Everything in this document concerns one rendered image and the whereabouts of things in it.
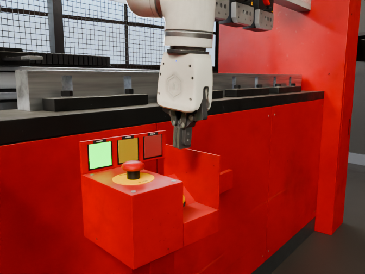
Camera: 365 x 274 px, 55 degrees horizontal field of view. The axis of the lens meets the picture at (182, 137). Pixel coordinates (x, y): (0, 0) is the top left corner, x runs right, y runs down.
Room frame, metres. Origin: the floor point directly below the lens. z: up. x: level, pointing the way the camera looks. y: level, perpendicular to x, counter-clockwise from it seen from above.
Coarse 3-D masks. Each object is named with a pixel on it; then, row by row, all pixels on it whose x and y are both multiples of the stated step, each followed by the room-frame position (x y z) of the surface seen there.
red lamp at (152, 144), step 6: (144, 138) 0.70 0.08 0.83; (150, 138) 0.71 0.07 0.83; (156, 138) 0.72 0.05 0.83; (144, 144) 0.70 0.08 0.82; (150, 144) 0.71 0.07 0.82; (156, 144) 0.72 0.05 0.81; (144, 150) 0.70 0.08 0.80; (150, 150) 0.71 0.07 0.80; (156, 150) 0.72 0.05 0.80; (144, 156) 0.70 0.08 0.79; (150, 156) 0.71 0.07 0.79
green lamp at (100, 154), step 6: (96, 144) 0.62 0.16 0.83; (102, 144) 0.63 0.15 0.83; (108, 144) 0.64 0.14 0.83; (90, 150) 0.61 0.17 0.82; (96, 150) 0.62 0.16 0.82; (102, 150) 0.63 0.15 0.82; (108, 150) 0.64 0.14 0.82; (90, 156) 0.61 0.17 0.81; (96, 156) 0.62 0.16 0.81; (102, 156) 0.63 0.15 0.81; (108, 156) 0.64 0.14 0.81; (90, 162) 0.61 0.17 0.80; (96, 162) 0.62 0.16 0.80; (102, 162) 0.63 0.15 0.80; (108, 162) 0.64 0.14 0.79; (90, 168) 0.61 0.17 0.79
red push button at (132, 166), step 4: (132, 160) 0.59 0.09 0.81; (136, 160) 0.59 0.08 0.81; (124, 164) 0.57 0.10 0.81; (128, 164) 0.57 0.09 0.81; (132, 164) 0.56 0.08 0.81; (136, 164) 0.57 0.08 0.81; (140, 164) 0.57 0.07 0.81; (124, 168) 0.56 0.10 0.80; (128, 168) 0.56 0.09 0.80; (132, 168) 0.56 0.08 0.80; (136, 168) 0.56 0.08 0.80; (140, 168) 0.56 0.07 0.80; (128, 172) 0.57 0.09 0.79; (132, 172) 0.57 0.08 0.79; (136, 172) 0.57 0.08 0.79; (128, 176) 0.57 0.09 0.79; (132, 176) 0.57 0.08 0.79; (136, 176) 0.57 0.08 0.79
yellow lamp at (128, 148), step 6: (120, 144) 0.66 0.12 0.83; (126, 144) 0.67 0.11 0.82; (132, 144) 0.68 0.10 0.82; (120, 150) 0.66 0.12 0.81; (126, 150) 0.67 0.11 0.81; (132, 150) 0.68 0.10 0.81; (120, 156) 0.66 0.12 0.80; (126, 156) 0.67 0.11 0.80; (132, 156) 0.68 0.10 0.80; (120, 162) 0.66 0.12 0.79
